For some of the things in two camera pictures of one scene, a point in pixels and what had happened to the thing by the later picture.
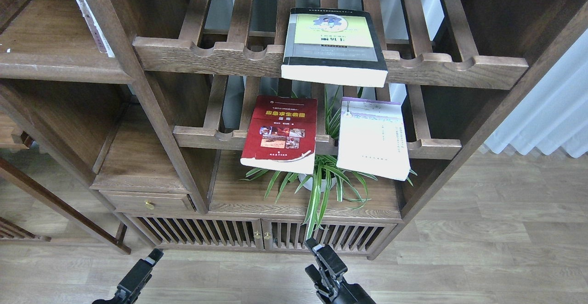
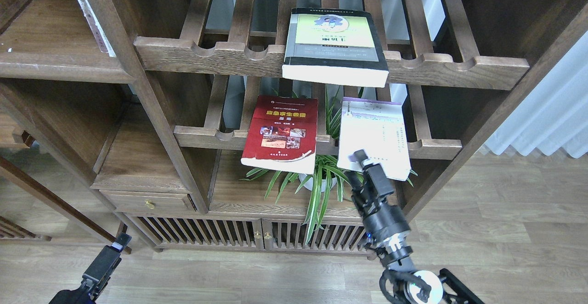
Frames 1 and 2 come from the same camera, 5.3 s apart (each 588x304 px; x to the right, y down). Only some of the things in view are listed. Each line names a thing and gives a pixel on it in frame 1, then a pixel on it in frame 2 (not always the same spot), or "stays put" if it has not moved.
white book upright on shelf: x=100 y=40 stays put
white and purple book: x=373 y=137 stays put
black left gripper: x=135 y=280 → x=101 y=269
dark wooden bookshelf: x=303 y=114 stays put
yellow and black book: x=333 y=46 stays put
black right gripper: x=336 y=291 → x=383 y=220
